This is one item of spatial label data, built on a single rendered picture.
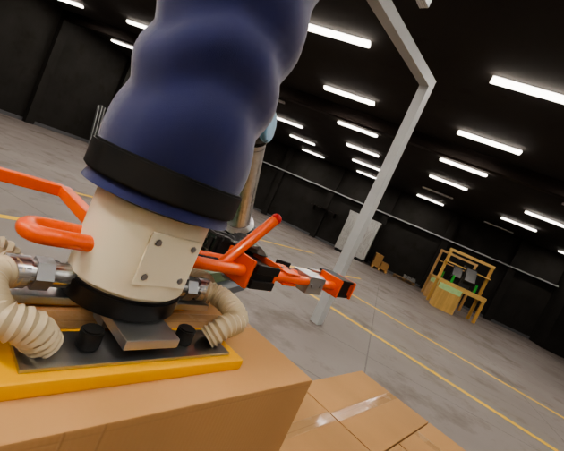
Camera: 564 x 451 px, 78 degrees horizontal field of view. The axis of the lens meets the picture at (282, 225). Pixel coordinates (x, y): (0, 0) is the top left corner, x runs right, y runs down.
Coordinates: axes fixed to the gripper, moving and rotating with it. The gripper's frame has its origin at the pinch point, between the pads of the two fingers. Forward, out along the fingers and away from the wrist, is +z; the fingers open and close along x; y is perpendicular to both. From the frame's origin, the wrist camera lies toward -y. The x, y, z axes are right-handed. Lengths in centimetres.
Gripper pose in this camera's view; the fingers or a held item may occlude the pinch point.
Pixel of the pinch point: (258, 270)
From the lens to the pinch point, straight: 75.3
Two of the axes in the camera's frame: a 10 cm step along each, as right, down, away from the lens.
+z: 6.7, 3.4, -6.6
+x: 4.1, -9.1, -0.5
